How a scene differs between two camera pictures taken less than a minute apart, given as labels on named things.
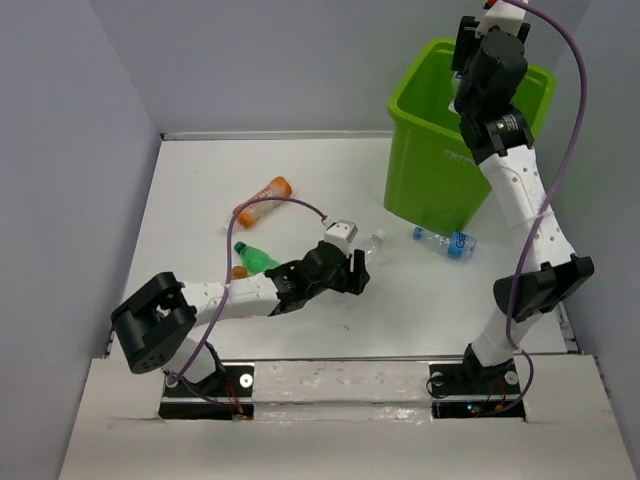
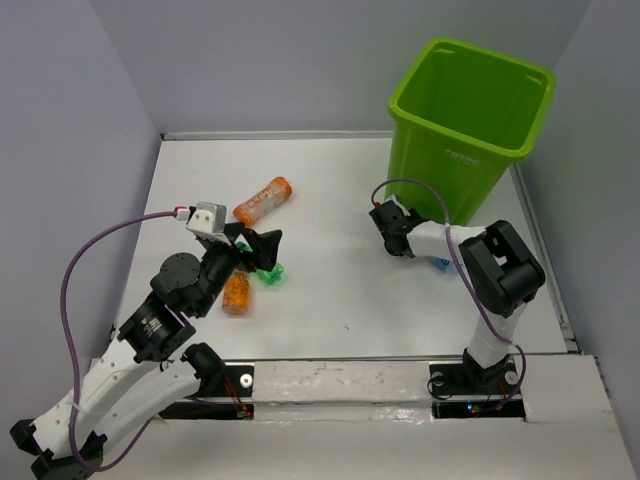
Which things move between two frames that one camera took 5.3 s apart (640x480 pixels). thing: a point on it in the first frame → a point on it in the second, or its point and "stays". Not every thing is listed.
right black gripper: [467, 41] → [413, 214]
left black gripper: [354, 280] → [265, 244]
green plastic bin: [432, 176] stays
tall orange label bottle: [279, 186] stays
